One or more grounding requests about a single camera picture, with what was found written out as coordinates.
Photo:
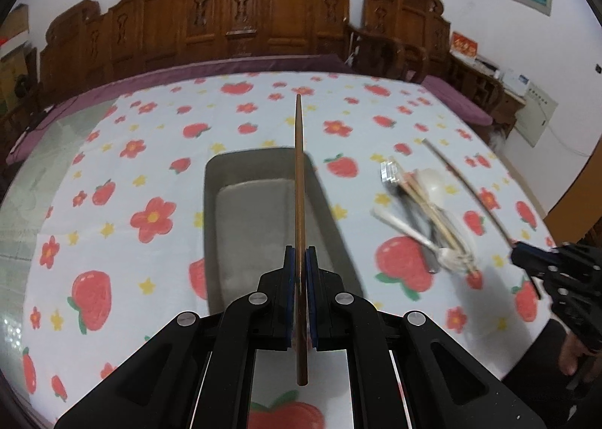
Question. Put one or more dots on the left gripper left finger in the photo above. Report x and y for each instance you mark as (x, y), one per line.
(264, 319)

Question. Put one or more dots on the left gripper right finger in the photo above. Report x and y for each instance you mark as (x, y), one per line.
(338, 319)

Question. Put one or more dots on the dark brown wooden chopstick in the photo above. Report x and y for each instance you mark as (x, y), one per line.
(300, 274)

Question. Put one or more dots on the silver metal fork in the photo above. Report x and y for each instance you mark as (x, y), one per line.
(423, 238)
(412, 213)

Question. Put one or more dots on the white plastic ladle spoon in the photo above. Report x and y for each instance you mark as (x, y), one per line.
(432, 183)

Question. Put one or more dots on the person's right hand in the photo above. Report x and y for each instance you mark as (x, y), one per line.
(572, 351)

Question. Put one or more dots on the grey metal tray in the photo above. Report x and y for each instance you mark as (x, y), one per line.
(249, 219)

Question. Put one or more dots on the purple seat cushion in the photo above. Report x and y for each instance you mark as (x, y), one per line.
(466, 110)

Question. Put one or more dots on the red paper box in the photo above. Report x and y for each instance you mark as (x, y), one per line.
(463, 46)

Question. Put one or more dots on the carved wooden armchair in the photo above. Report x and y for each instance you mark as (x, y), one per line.
(401, 39)

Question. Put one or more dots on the carved wooden bench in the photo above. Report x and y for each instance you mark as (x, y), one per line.
(88, 47)

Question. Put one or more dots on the white wall distribution box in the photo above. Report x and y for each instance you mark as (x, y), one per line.
(535, 115)

